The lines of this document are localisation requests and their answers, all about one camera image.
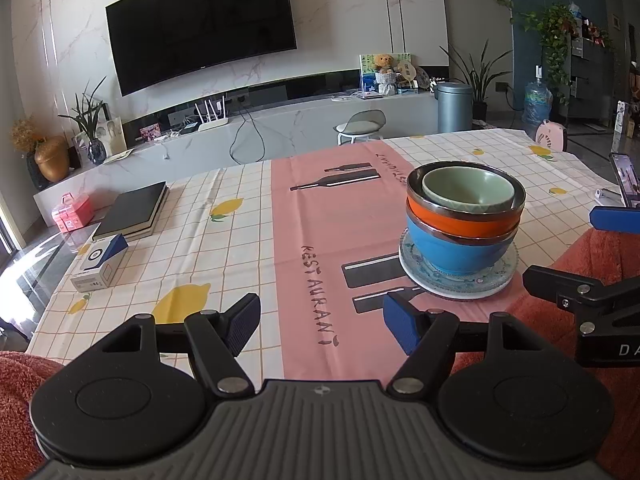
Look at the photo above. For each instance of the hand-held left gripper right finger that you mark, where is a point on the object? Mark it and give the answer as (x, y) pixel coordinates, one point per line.
(402, 322)

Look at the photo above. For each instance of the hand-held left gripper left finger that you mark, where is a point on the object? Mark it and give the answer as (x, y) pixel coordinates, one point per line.
(243, 322)

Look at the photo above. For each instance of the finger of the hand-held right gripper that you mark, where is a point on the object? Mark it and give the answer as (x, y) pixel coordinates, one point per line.
(615, 219)
(555, 281)

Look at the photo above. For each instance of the clear glass plate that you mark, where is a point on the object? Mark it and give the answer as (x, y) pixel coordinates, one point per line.
(501, 272)
(417, 267)

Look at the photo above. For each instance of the white painted fruit plate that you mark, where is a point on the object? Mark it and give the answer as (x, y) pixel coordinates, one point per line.
(450, 292)

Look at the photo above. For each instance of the blue steel bowl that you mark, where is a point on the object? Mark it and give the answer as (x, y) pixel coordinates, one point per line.
(450, 255)

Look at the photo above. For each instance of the orange steel bowl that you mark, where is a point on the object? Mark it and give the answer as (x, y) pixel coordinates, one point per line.
(450, 225)

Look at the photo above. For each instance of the green ceramic bowl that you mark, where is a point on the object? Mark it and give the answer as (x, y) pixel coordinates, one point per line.
(465, 190)

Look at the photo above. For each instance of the person's right forearm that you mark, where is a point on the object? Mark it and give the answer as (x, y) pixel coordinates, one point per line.
(610, 255)

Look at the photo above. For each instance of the silver phone stand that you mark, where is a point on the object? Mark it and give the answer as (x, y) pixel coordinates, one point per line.
(607, 196)

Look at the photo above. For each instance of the smartphone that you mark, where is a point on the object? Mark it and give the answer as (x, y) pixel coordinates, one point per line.
(627, 180)

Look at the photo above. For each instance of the checked lemon print tablecloth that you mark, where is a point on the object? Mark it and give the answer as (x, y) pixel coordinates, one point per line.
(225, 240)

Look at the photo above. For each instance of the pink small heater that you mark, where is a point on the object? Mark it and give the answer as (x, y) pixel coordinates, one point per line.
(550, 136)

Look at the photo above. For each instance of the blue water bottle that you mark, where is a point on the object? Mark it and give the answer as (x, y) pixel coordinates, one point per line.
(537, 105)

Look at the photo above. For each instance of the dark grey cabinet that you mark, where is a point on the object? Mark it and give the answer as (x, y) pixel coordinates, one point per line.
(595, 70)

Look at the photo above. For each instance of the blue and white box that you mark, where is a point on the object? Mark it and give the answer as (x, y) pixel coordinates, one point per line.
(95, 265)

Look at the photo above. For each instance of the black notebook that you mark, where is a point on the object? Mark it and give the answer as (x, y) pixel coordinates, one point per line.
(130, 207)

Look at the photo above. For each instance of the potted long-leaf plant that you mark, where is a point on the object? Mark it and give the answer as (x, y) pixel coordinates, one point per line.
(479, 110)

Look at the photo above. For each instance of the grey metal trash can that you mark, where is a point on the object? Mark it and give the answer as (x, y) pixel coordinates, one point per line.
(454, 110)

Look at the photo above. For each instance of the trailing vine plant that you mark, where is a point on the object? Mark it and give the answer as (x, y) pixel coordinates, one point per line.
(555, 30)

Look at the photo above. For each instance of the white round stool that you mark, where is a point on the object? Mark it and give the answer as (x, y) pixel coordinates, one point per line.
(360, 127)

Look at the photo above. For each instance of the white router with antennas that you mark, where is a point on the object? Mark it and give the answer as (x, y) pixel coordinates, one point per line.
(212, 125)

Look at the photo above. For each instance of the pink storage box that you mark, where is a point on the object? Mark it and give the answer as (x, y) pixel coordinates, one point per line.
(72, 215)

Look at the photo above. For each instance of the marble television console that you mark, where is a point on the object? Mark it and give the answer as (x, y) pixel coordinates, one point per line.
(300, 120)

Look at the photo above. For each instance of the pink photo card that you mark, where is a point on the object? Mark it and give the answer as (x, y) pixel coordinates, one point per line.
(150, 132)

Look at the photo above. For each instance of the green plant in blue vase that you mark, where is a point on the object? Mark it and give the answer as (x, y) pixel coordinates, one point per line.
(96, 152)

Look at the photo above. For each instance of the framed portrait drawing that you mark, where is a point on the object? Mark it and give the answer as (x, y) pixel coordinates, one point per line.
(112, 135)

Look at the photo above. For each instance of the decorative display plate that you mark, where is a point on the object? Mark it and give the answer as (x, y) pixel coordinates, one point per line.
(424, 80)

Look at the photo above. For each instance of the person's coral fleece clothing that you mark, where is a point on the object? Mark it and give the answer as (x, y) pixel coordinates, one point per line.
(20, 400)

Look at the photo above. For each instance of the gold round vase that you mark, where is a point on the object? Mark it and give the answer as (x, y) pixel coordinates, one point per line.
(52, 160)

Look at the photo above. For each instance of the round hand fan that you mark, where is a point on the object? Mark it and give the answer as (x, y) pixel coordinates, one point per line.
(406, 71)

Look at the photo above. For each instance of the green and blue painting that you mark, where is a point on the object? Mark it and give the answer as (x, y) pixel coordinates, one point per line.
(367, 67)

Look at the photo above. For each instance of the brown teddy bear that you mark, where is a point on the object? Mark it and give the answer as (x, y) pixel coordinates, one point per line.
(385, 62)

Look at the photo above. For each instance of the dried flowers in dark vase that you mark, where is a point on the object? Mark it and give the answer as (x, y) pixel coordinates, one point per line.
(25, 132)

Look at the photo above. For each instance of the black wall television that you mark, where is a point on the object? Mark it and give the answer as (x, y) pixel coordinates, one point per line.
(200, 25)

